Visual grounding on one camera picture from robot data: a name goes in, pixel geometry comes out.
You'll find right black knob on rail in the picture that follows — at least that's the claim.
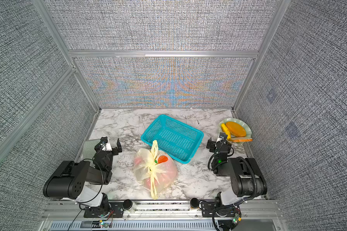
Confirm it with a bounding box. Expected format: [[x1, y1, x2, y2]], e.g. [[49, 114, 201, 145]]
[[190, 198, 200, 210]]

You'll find orange toast slice toy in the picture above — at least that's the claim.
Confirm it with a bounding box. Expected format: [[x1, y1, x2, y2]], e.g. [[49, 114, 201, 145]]
[[229, 137, 253, 142]]

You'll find aluminium front rail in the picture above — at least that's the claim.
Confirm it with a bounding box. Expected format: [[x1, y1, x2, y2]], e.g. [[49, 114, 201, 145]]
[[37, 200, 288, 231]]

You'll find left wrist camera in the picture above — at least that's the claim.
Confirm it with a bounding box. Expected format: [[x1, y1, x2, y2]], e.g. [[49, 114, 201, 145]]
[[102, 142, 112, 152]]

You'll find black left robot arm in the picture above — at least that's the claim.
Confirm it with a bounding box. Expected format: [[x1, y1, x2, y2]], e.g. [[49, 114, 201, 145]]
[[43, 137, 122, 218]]

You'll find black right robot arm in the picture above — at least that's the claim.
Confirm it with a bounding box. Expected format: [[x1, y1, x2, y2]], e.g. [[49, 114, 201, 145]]
[[206, 136, 267, 209]]

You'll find teal plastic basket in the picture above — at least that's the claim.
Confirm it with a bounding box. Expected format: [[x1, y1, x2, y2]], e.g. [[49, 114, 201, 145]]
[[141, 115, 204, 164]]

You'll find green waffle cloth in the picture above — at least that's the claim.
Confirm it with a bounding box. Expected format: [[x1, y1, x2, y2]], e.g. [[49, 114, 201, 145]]
[[80, 139, 100, 161]]

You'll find round orange bread toy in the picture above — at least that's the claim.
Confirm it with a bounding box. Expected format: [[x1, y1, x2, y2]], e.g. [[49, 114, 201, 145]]
[[225, 121, 246, 137]]

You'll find yellow banana toy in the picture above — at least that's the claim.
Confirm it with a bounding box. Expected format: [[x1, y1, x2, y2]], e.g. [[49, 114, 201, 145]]
[[221, 123, 231, 140]]

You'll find light green scalloped plate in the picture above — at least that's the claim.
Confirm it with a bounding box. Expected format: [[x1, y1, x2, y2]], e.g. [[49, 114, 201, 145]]
[[218, 118, 252, 144]]

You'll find translucent yellowish plastic bag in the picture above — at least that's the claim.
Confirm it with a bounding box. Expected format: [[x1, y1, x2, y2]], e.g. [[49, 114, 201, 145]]
[[133, 140, 178, 200]]

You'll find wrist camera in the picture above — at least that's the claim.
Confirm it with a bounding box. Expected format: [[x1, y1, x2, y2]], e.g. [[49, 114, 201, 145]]
[[102, 142, 112, 152], [217, 132, 228, 142]]

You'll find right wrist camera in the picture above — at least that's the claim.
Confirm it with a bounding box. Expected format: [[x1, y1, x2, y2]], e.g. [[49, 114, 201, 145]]
[[217, 132, 228, 142]]

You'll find left black knob on rail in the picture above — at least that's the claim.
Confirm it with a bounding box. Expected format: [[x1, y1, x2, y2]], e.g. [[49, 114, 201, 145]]
[[122, 199, 137, 213]]

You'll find black knob on rail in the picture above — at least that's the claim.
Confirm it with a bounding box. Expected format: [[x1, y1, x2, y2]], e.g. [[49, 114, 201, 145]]
[[122, 199, 137, 213], [190, 198, 200, 210]]

